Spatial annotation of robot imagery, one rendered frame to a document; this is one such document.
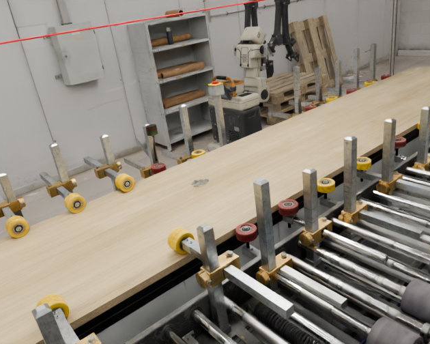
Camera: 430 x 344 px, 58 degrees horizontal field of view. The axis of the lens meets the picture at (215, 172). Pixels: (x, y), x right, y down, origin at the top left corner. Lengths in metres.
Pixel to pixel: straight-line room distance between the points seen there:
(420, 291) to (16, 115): 4.14
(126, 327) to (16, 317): 0.33
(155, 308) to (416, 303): 0.80
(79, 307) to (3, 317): 0.23
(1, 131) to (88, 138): 0.93
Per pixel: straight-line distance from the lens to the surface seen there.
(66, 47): 4.51
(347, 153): 1.54
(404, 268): 1.43
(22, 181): 4.81
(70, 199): 1.82
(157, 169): 2.09
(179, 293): 1.44
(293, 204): 1.58
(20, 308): 1.40
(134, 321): 1.39
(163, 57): 5.26
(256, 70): 4.06
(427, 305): 1.28
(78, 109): 4.82
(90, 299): 1.31
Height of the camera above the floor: 1.69
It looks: 24 degrees down
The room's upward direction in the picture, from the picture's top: 8 degrees counter-clockwise
